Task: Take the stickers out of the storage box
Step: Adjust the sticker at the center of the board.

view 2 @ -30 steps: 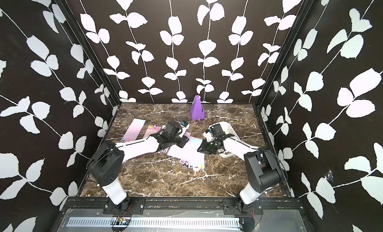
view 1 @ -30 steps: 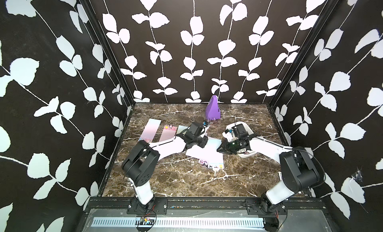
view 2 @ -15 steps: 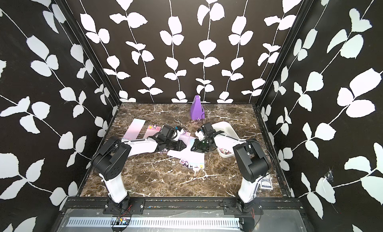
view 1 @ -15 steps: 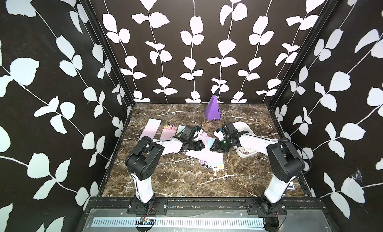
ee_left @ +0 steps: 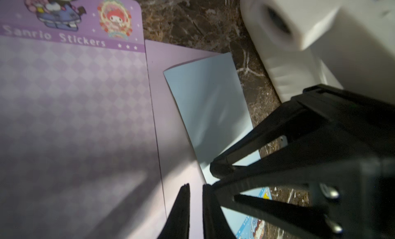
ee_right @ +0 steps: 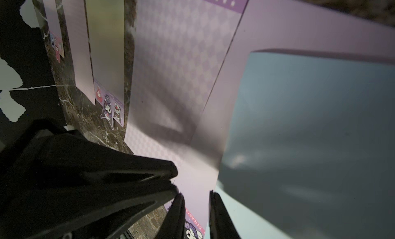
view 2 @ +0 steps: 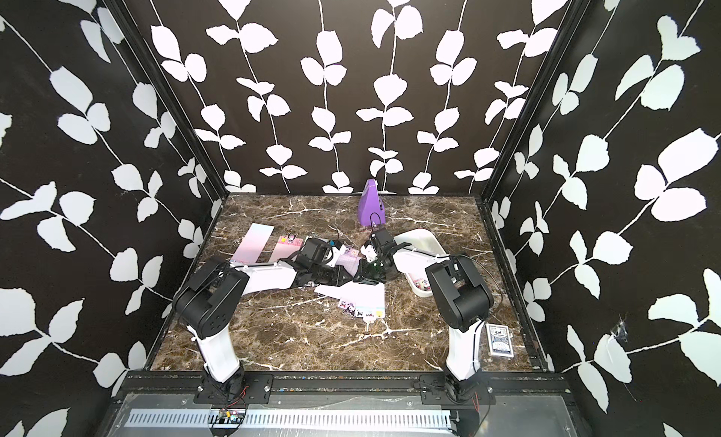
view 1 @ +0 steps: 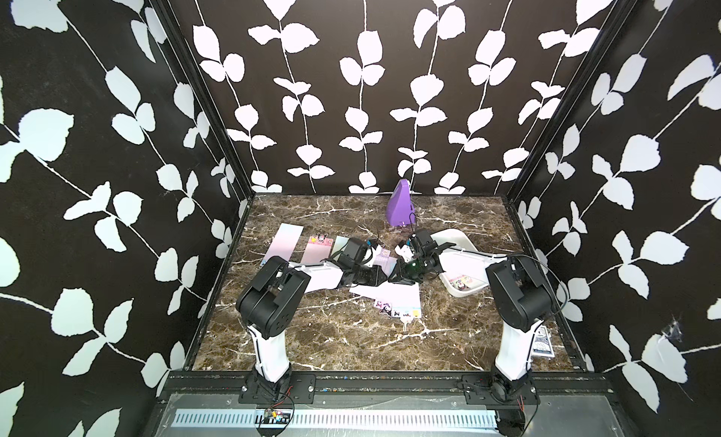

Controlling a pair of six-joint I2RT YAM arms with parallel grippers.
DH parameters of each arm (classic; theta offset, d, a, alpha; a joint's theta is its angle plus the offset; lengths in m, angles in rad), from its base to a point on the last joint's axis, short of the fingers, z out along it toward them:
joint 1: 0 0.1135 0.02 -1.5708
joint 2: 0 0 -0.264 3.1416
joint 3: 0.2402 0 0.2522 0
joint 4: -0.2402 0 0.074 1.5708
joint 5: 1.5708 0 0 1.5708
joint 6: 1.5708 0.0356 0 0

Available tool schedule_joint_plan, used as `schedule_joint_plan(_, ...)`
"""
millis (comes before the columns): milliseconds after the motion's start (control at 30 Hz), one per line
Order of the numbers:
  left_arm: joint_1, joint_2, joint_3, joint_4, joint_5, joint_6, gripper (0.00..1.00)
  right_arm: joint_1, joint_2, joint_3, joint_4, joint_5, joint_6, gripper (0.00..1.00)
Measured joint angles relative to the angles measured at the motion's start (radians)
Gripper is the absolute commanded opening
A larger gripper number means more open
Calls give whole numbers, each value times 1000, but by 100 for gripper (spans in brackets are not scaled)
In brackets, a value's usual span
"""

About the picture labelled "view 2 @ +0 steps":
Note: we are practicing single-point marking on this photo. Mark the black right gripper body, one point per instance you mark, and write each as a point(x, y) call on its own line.
point(373, 272)

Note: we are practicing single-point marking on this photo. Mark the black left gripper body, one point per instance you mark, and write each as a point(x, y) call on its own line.
point(325, 274)

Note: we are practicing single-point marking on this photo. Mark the lilac checked sticker sheet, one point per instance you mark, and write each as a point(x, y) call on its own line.
point(350, 260)

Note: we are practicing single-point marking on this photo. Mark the white rainbow sticker sheet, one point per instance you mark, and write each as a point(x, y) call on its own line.
point(360, 300)

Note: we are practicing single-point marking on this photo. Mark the cream pink sticker sheet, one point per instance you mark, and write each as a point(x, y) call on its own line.
point(419, 283)

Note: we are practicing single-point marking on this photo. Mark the white plastic storage box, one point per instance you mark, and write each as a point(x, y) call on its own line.
point(419, 250)

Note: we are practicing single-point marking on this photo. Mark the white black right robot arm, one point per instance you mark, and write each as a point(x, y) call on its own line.
point(460, 292)

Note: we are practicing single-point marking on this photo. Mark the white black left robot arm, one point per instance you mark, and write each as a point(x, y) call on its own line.
point(207, 301)

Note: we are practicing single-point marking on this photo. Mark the purple plastic object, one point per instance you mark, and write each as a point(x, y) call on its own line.
point(371, 210)

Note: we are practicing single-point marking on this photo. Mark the blue playing card deck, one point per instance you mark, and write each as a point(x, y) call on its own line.
point(499, 341)

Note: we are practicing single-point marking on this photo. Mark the small electronics board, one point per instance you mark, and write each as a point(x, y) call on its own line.
point(227, 418)

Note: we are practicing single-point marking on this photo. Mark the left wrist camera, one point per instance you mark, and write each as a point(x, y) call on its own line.
point(316, 251)

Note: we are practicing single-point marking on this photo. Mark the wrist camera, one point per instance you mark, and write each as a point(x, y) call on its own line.
point(316, 251)
point(379, 244)

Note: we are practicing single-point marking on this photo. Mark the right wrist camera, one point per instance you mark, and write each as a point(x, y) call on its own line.
point(379, 244)

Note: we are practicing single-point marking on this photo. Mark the white perforated cable duct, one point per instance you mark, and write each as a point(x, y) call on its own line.
point(323, 420)

